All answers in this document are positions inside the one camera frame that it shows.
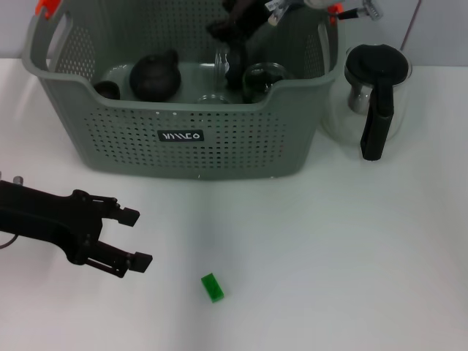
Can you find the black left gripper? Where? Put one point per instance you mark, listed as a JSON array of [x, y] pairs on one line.
[[47, 219]]

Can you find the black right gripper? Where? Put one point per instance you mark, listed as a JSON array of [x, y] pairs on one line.
[[248, 16]]

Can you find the green long toy brick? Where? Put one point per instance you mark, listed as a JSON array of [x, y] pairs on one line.
[[213, 288]]

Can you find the grey perforated storage bin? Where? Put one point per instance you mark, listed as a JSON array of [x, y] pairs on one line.
[[146, 146]]

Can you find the dark clay teacup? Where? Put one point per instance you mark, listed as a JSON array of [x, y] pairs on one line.
[[106, 90]]

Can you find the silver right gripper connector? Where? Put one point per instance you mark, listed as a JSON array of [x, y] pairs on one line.
[[274, 14]]

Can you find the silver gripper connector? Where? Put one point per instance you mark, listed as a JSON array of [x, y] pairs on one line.
[[274, 14], [18, 180]]

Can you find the dark clay teapot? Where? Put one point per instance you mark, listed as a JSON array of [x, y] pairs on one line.
[[153, 78]]

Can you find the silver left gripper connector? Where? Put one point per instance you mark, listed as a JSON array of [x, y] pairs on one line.
[[18, 180]]

